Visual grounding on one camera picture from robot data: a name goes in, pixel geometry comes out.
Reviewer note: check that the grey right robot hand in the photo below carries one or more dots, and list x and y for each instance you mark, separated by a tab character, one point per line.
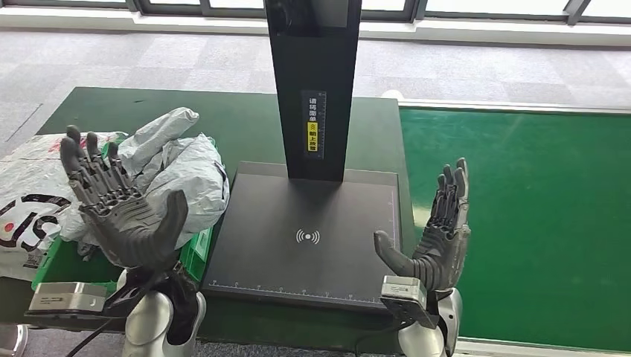
441	246

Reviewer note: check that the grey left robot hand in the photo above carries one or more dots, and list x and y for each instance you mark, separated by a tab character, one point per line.
123	222

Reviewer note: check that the grey parcel with long tear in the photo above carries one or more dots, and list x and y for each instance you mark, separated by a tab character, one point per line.
197	182

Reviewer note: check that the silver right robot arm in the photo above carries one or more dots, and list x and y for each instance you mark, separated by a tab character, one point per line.
429	335

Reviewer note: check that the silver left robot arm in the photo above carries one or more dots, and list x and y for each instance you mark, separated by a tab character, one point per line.
148	320

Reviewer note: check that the green conveyor belt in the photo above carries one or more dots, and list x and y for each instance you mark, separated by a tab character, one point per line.
517	197

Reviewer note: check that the large white printed parcel bag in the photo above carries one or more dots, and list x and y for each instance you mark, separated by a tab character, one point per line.
29	187

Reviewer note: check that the black inbound scanner machine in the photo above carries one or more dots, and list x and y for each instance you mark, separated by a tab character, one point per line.
315	59

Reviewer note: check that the green plastic crate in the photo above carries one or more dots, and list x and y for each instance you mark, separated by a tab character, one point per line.
69	268

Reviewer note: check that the white grey base part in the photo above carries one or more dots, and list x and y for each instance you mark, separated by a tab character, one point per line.
17	340

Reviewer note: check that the white window sill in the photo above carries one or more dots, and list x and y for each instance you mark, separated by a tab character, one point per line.
493	32

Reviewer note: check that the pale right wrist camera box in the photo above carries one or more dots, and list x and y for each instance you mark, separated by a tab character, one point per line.
404	298

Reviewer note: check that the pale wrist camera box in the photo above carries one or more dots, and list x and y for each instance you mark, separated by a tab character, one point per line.
404	298
66	298

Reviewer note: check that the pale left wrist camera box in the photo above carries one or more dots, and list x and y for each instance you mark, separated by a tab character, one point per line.
66	298

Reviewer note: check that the white conveyor frame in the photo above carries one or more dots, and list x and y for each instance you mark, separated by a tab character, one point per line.
493	105

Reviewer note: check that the dark window frame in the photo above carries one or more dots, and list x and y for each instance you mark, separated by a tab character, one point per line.
172	7

